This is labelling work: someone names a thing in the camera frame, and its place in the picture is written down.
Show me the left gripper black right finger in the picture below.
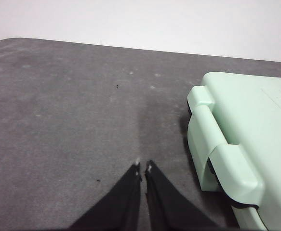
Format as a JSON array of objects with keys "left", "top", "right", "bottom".
[{"left": 144, "top": 160, "right": 218, "bottom": 229}]

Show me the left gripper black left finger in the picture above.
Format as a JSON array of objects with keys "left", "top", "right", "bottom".
[{"left": 68, "top": 159, "right": 142, "bottom": 229}]

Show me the mint green breakfast machine base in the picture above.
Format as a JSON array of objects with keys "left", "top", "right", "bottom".
[{"left": 187, "top": 105, "right": 281, "bottom": 231}]

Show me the mint green griddle cover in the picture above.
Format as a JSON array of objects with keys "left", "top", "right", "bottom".
[{"left": 187, "top": 71, "right": 281, "bottom": 210}]

